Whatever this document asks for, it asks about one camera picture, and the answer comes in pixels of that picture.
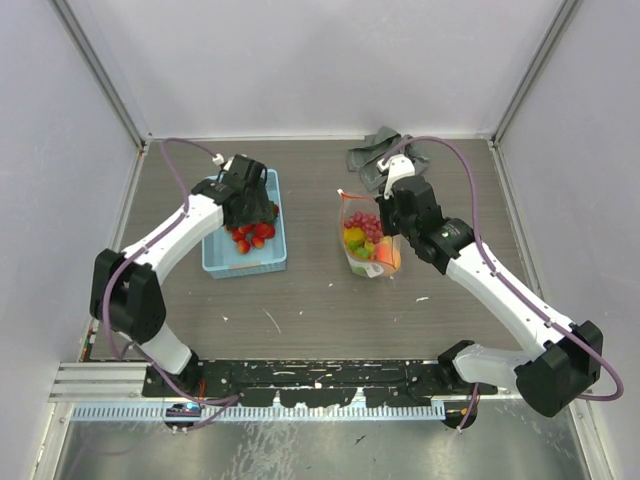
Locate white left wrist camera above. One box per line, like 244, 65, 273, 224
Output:
211, 153, 235, 172

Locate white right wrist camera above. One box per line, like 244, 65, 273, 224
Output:
376, 154, 416, 199

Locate purple grape bunch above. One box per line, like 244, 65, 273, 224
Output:
343, 211, 383, 244

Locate yellow banana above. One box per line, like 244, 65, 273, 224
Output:
343, 227, 366, 244

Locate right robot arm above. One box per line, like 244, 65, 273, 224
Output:
376, 175, 604, 417

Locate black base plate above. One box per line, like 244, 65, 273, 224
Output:
142, 358, 499, 409

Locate clear zip top bag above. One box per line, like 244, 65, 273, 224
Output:
337, 189, 401, 279

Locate blue slotted cable duct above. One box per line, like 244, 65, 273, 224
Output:
70, 401, 446, 422

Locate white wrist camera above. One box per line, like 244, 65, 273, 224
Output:
376, 154, 416, 199
211, 153, 235, 172

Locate grey crumpled cloth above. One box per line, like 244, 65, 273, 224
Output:
346, 126, 430, 192

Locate red strawberry cluster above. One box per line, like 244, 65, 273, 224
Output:
225, 203, 280, 255

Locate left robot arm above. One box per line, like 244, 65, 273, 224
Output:
89, 155, 276, 396

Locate blue plastic basket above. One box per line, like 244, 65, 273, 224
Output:
201, 168, 288, 280

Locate aluminium frame rail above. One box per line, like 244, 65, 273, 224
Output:
49, 362, 147, 403

